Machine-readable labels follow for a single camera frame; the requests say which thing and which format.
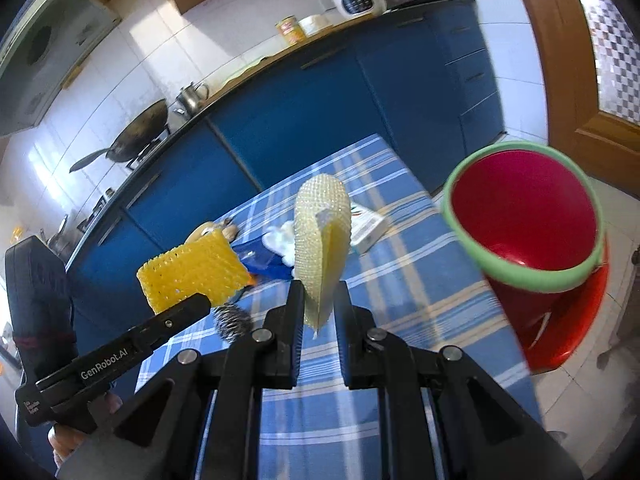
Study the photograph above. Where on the person's left hand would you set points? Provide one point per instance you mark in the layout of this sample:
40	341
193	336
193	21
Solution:
65	442

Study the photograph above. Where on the steel wool scrubber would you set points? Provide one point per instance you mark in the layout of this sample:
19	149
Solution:
232	322

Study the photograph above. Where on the green and white carton box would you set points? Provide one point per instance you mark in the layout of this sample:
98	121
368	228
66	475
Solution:
367	227

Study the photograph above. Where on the steel teapot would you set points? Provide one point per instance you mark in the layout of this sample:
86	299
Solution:
190	99

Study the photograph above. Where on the pale foam fruit net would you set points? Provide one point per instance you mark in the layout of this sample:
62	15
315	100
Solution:
312	240

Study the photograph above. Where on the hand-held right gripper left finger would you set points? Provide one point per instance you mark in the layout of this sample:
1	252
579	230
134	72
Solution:
292	345

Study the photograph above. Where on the blue checkered tablecloth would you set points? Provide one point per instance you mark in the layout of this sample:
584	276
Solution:
400	280

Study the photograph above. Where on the range hood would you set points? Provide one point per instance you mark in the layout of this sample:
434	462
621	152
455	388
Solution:
50	50

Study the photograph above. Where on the gas stove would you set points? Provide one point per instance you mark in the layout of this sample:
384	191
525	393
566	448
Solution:
150	152

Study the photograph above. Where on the yellow tin can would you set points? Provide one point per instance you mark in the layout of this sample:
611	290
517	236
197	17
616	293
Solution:
292	30

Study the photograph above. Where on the wooden door with glass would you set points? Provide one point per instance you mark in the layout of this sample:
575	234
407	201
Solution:
565	85

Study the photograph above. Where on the ginger root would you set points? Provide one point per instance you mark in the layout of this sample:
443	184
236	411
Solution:
230	231

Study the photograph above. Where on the yellow foam fruit net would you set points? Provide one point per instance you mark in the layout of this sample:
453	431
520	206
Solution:
190	270

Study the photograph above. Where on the small steel pot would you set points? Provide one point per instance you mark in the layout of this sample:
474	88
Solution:
55	240

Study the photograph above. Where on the blue plastic bag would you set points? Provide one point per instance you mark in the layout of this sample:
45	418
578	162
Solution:
265	260

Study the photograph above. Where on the black wok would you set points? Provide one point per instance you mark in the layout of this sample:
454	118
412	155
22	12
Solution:
140	130

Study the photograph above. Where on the blue kitchen base cabinets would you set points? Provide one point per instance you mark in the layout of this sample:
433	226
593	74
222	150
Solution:
325	110

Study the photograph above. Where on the red bin with green rim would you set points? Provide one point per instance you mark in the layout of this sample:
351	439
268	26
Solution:
520	210

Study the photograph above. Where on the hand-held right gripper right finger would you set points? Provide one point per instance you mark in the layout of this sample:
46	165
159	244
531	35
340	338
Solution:
345	345

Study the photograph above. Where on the white bowl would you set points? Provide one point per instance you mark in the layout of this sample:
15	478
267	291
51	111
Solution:
314	24

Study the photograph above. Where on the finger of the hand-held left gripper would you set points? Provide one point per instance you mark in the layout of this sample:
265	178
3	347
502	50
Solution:
175	317

